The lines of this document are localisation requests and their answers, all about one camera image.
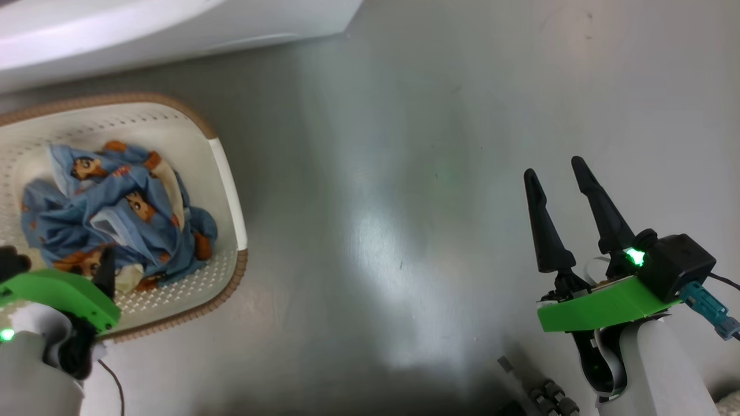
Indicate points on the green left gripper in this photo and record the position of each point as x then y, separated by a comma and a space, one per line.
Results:
58, 289

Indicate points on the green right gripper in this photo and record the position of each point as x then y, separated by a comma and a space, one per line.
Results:
601, 309

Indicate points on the small blue cream cartoon garment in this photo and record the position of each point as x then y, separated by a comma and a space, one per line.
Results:
130, 277

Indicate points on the large blue cartoon print garment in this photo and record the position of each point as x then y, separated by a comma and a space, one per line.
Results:
75, 219

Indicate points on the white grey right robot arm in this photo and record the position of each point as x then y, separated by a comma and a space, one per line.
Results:
665, 370

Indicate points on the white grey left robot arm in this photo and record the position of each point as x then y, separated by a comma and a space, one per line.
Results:
29, 370

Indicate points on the dark robot base part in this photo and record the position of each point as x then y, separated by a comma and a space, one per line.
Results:
549, 398

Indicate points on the white front-load washing machine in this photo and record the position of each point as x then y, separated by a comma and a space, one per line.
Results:
144, 29

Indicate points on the white perforated basket brown rim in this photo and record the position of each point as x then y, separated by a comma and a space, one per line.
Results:
219, 173

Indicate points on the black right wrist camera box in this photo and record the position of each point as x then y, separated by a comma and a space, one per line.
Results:
679, 263

